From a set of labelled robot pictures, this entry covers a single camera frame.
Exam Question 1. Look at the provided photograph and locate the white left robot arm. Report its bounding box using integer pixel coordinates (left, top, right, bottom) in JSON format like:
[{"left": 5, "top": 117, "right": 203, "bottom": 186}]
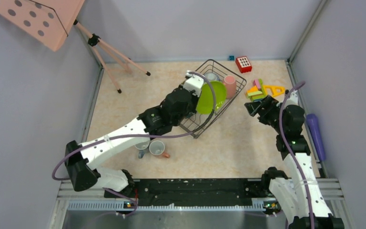
[{"left": 64, "top": 86, "right": 201, "bottom": 197}]

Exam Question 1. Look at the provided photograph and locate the lime green plate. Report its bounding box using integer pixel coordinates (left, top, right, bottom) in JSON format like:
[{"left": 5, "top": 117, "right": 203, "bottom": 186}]
[{"left": 196, "top": 81, "right": 227, "bottom": 115}]

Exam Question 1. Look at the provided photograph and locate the large pink mug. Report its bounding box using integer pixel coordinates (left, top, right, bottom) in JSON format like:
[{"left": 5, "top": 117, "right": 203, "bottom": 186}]
[{"left": 223, "top": 75, "right": 237, "bottom": 99}]

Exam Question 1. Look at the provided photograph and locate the grey white mug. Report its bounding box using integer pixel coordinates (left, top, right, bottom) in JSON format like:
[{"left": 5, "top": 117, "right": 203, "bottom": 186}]
[{"left": 135, "top": 141, "right": 150, "bottom": 159}]

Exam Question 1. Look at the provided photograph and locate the red toy block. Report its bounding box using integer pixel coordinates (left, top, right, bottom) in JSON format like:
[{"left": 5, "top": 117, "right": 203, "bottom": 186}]
[{"left": 235, "top": 56, "right": 253, "bottom": 73}]

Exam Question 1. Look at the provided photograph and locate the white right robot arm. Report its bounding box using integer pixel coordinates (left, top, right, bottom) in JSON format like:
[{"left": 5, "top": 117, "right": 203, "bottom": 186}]
[{"left": 244, "top": 96, "right": 345, "bottom": 229}]

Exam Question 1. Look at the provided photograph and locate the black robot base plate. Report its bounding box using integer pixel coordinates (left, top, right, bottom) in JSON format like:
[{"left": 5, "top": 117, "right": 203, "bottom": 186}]
[{"left": 121, "top": 178, "right": 273, "bottom": 207}]

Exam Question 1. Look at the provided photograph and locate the pink tripod stand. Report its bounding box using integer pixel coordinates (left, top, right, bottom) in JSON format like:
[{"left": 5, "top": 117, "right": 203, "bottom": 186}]
[{"left": 73, "top": 19, "right": 151, "bottom": 94}]

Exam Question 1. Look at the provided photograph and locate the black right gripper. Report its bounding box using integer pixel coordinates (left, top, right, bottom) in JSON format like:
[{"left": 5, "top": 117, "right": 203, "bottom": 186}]
[{"left": 245, "top": 95, "right": 286, "bottom": 134}]

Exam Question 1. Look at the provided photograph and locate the purple handle tool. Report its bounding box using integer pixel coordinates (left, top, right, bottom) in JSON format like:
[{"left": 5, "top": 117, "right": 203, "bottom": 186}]
[{"left": 306, "top": 114, "right": 326, "bottom": 161}]

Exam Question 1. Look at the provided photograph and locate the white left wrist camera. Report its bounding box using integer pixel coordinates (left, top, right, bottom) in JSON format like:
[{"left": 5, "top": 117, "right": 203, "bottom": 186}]
[{"left": 183, "top": 70, "right": 204, "bottom": 97}]

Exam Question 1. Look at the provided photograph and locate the pink dotted board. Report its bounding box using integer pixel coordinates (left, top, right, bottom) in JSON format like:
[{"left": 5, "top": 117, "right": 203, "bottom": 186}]
[{"left": 0, "top": 0, "right": 85, "bottom": 52}]

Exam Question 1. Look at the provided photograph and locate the grey wire dish rack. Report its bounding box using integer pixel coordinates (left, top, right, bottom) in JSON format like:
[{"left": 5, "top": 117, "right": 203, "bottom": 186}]
[{"left": 180, "top": 59, "right": 247, "bottom": 139}]

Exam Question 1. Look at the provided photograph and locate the yellow triangle toy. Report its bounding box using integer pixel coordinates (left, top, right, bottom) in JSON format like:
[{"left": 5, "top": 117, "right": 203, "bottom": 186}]
[{"left": 262, "top": 84, "right": 286, "bottom": 97}]

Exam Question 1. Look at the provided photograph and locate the red patterned bowl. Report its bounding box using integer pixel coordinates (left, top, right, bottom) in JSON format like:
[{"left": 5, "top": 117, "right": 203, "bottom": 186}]
[{"left": 204, "top": 72, "right": 220, "bottom": 82}]

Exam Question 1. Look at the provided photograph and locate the small pink mug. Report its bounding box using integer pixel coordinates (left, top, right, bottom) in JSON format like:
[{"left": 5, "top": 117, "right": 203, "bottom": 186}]
[{"left": 149, "top": 140, "right": 171, "bottom": 158}]

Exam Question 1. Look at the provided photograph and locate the colourful toy block stack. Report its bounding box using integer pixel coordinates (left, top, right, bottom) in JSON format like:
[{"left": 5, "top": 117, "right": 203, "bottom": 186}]
[{"left": 246, "top": 78, "right": 267, "bottom": 102}]

